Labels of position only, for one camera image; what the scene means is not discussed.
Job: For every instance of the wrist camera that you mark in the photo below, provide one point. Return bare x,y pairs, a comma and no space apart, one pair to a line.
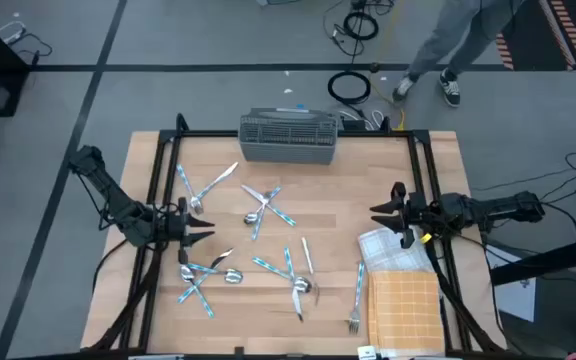
183,255
407,239

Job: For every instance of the orange plaid cloth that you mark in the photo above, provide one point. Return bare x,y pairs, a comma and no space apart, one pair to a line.
405,312

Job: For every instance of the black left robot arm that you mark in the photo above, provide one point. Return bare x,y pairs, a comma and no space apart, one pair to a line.
110,190

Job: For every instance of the white plaid cloth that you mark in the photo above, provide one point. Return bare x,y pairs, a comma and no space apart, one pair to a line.
388,252

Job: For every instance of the small black floor puck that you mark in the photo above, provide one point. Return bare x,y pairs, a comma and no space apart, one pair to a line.
375,65

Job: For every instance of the grey plastic cutlery basket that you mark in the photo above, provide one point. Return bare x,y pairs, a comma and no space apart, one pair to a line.
288,150

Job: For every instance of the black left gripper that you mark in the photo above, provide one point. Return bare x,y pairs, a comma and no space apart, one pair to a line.
175,227

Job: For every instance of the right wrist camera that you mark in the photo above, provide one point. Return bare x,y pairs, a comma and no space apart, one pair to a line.
407,239

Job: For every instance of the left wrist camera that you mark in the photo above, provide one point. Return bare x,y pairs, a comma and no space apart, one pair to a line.
183,255

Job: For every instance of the person's light shoe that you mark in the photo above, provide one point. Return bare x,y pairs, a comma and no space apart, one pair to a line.
403,89

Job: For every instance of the white paper sheet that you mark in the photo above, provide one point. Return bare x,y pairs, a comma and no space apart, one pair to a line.
518,300

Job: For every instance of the black mat orange-striped edges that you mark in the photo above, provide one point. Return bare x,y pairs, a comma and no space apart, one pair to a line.
543,45

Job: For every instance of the black power adapter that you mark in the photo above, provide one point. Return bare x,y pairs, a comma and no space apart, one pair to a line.
353,125

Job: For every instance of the black desk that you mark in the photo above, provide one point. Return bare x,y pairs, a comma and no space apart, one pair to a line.
543,262

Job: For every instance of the person's black shoe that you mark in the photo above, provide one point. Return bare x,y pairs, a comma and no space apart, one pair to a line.
450,90

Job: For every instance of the white label box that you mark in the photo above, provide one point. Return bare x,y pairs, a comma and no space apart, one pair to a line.
367,353

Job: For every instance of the person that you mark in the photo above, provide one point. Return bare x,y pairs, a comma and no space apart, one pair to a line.
468,30

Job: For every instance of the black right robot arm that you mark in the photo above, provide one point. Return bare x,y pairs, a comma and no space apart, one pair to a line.
498,207

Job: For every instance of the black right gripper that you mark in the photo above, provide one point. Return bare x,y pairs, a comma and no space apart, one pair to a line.
415,210

